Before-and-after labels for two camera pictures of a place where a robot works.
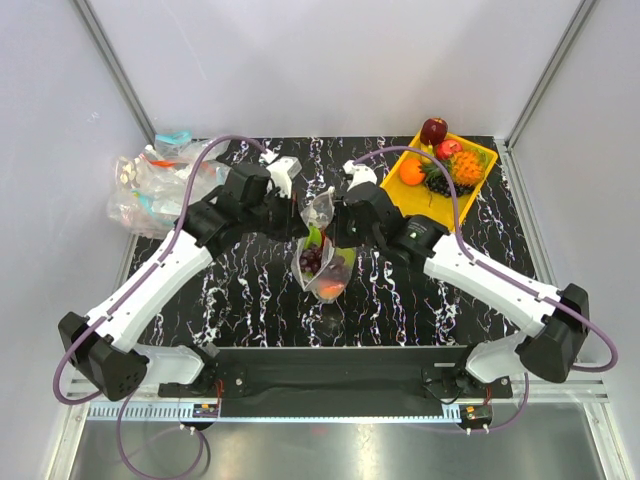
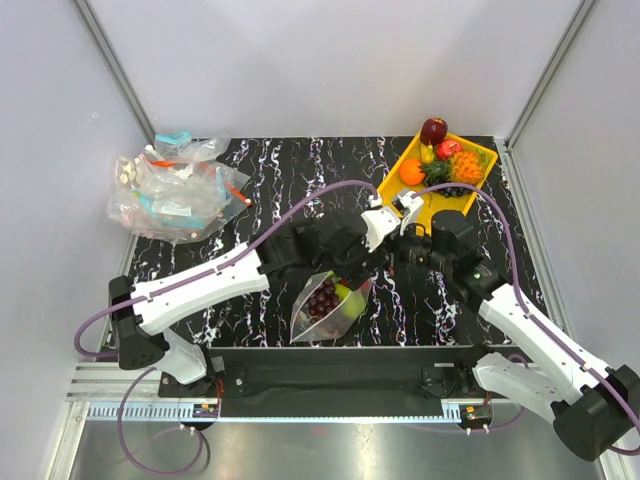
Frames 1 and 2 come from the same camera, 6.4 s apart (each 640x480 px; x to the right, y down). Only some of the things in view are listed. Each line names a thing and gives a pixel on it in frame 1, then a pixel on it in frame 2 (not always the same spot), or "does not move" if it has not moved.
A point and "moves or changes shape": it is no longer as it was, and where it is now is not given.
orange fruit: (409, 172) does not move
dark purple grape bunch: (310, 259) moves or changes shape
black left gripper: (293, 227) → (356, 273)
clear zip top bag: (322, 270) moves or changes shape
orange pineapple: (468, 166) does not move
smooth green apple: (348, 254) moves or changes shape
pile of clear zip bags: (148, 190) does not move
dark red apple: (433, 131) does not move
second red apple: (447, 148) does not move
